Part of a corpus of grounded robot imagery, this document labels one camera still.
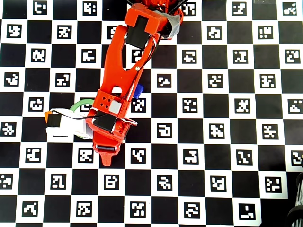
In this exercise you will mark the red gripper body, black servo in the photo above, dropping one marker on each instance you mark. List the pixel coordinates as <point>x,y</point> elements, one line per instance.
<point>106,148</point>

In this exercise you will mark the orange cube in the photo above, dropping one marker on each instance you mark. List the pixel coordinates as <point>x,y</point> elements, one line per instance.
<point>47,116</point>

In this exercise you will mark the black white marker checkerboard mat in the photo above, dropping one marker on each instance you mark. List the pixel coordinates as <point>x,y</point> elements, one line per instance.
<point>213,153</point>

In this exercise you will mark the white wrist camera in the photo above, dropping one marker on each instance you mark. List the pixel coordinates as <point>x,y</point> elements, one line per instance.
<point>71,127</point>

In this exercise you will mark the blue cube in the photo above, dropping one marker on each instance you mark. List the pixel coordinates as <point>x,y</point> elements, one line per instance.
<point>139,91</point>

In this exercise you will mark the grey tape wrap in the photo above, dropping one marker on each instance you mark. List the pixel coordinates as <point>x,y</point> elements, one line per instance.
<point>174,26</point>

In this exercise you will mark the red gripper finger with black pad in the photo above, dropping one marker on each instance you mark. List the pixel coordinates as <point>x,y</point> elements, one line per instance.
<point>107,158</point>

